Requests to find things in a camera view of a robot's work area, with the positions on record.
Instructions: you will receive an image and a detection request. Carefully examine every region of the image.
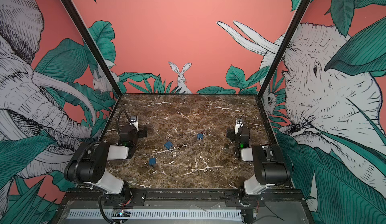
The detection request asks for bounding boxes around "blue padlock front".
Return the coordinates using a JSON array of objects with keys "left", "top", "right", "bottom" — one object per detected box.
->
[{"left": 148, "top": 158, "right": 156, "bottom": 167}]

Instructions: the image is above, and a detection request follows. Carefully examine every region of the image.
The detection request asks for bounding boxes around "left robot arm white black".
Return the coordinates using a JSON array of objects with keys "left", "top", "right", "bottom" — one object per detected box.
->
[{"left": 64, "top": 125, "right": 147, "bottom": 206}]

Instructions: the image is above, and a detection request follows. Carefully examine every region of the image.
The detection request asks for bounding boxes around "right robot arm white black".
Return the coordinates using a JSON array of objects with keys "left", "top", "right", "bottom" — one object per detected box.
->
[{"left": 226, "top": 124, "right": 291, "bottom": 196}]

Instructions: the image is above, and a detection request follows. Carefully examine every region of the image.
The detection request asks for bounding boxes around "small green circuit board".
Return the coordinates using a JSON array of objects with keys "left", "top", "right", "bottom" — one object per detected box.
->
[{"left": 113, "top": 210, "right": 131, "bottom": 218}]

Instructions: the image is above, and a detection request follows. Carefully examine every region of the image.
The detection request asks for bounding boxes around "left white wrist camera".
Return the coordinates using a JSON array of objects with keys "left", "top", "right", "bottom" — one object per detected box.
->
[{"left": 130, "top": 116, "right": 139, "bottom": 132}]

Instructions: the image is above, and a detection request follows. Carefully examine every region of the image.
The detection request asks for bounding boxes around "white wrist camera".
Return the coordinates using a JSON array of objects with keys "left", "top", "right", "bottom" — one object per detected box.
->
[
  {"left": 234, "top": 117, "right": 245, "bottom": 134},
  {"left": 130, "top": 116, "right": 139, "bottom": 132}
]

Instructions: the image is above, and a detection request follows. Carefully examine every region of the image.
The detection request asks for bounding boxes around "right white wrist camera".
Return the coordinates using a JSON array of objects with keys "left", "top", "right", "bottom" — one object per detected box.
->
[{"left": 234, "top": 117, "right": 245, "bottom": 134}]

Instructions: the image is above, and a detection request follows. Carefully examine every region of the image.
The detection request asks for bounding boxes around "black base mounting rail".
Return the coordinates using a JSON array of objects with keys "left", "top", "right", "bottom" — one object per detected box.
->
[{"left": 64, "top": 188, "right": 305, "bottom": 208}]

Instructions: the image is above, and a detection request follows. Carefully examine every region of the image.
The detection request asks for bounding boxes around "white slotted cable duct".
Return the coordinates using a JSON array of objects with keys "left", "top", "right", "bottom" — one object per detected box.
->
[{"left": 66, "top": 209, "right": 243, "bottom": 221}]

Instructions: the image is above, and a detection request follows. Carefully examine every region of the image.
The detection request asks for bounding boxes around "left black frame post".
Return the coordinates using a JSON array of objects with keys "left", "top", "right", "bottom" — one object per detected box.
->
[{"left": 60, "top": 0, "right": 123, "bottom": 98}]

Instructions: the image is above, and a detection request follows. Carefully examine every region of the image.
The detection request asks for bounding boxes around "black frame post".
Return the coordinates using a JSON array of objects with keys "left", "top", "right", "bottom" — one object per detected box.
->
[
  {"left": 257, "top": 0, "right": 311, "bottom": 99},
  {"left": 60, "top": 0, "right": 123, "bottom": 98}
]

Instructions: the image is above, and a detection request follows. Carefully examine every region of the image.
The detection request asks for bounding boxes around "right black frame post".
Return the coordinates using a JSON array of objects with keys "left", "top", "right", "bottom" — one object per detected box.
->
[{"left": 257, "top": 0, "right": 311, "bottom": 99}]

